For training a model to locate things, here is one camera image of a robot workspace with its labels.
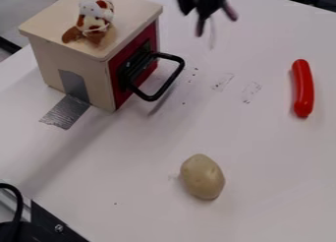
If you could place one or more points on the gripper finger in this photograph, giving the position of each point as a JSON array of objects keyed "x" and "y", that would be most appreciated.
[
  {"x": 200, "y": 27},
  {"x": 230, "y": 12}
]

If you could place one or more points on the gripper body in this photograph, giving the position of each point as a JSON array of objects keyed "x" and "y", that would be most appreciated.
[{"x": 205, "y": 0}]

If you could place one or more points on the drawer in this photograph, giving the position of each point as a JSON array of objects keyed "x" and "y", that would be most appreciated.
[{"x": 131, "y": 85}]

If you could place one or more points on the red toy sausage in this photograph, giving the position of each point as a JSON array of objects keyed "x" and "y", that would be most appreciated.
[{"x": 303, "y": 88}]

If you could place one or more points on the white and brown plush toy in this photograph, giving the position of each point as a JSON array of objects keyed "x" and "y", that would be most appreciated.
[{"x": 92, "y": 21}]

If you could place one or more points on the cabinet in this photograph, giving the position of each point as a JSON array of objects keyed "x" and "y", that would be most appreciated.
[{"x": 65, "y": 52}]

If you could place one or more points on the beige toy potato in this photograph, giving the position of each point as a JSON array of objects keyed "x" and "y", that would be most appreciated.
[{"x": 202, "y": 176}]

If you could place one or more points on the gray tape strip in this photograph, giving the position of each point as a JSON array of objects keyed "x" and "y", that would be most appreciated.
[{"x": 65, "y": 109}]

